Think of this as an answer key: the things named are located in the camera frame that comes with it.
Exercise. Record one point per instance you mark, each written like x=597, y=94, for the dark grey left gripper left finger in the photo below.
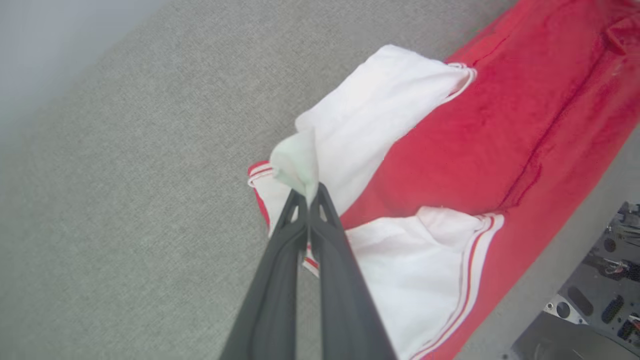
x=272, y=300

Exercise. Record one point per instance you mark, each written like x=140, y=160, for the red and white garment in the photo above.
x=475, y=135

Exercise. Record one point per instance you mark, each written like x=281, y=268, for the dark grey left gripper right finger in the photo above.
x=345, y=300

